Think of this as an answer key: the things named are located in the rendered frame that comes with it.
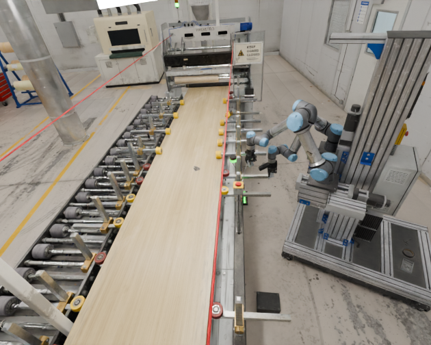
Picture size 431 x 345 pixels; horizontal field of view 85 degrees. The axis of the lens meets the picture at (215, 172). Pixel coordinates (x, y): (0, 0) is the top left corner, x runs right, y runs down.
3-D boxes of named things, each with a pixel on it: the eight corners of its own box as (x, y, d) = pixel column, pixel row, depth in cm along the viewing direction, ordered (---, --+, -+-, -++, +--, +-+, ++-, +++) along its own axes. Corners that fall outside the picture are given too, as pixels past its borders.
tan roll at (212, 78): (247, 79, 428) (247, 72, 420) (247, 81, 418) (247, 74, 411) (170, 83, 443) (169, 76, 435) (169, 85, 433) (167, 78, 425)
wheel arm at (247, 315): (289, 316, 135) (290, 313, 132) (290, 323, 132) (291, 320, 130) (213, 312, 139) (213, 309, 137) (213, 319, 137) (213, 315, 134)
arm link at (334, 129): (334, 144, 213) (338, 130, 205) (323, 137, 223) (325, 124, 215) (344, 139, 217) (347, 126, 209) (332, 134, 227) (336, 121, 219)
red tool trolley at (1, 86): (18, 98, 756) (3, 71, 706) (6, 107, 696) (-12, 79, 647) (3, 100, 752) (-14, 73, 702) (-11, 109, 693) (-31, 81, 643)
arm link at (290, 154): (326, 109, 186) (297, 163, 207) (316, 105, 194) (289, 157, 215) (317, 107, 180) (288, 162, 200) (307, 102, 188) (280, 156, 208)
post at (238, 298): (242, 332, 144) (242, 295, 115) (242, 338, 141) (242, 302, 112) (236, 331, 145) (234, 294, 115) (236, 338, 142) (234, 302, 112)
